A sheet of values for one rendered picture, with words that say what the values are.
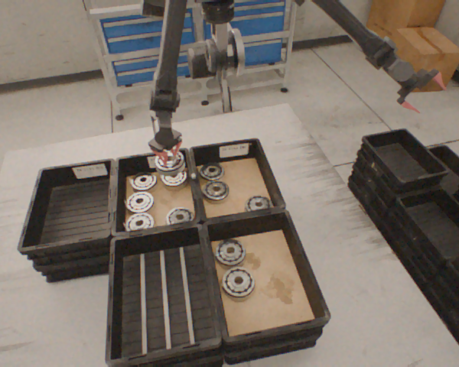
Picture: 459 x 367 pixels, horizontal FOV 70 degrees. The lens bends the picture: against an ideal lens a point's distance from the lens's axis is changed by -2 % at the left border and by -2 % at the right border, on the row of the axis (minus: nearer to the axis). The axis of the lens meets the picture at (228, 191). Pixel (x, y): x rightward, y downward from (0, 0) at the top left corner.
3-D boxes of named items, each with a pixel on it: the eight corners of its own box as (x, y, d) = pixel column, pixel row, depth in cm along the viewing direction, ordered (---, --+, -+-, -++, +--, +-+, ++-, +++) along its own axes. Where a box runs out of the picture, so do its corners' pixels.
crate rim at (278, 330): (202, 226, 113) (201, 222, 111) (287, 212, 117) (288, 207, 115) (223, 346, 87) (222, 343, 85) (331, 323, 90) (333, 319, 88)
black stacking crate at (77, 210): (51, 189, 140) (40, 169, 132) (122, 178, 143) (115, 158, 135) (33, 271, 114) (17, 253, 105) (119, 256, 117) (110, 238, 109)
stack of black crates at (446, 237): (375, 234, 201) (395, 197, 176) (418, 223, 206) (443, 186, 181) (416, 293, 175) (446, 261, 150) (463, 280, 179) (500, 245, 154)
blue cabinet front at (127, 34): (118, 85, 292) (99, 18, 251) (197, 73, 304) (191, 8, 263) (118, 86, 290) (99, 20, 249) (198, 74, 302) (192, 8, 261)
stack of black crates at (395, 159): (343, 188, 227) (360, 135, 194) (382, 180, 232) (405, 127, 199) (374, 234, 201) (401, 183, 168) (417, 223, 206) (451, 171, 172)
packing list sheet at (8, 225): (-12, 215, 145) (-12, 214, 145) (43, 204, 149) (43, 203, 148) (-31, 280, 124) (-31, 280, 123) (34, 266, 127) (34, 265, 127)
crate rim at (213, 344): (112, 241, 110) (110, 237, 108) (202, 226, 113) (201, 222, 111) (106, 370, 83) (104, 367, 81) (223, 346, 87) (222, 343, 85)
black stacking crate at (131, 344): (120, 257, 117) (112, 238, 108) (203, 242, 120) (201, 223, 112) (118, 378, 90) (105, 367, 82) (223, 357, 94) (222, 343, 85)
